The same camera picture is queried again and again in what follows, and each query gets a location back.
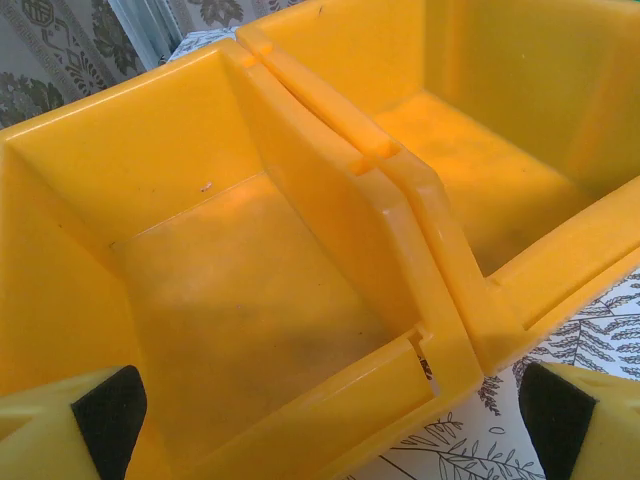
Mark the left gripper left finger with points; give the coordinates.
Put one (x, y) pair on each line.
(45, 435)

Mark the yellow plastic bin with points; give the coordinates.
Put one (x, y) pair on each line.
(225, 275)
(475, 150)

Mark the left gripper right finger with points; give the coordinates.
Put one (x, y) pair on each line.
(595, 430)

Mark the aluminium frame post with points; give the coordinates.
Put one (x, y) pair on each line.
(145, 30)

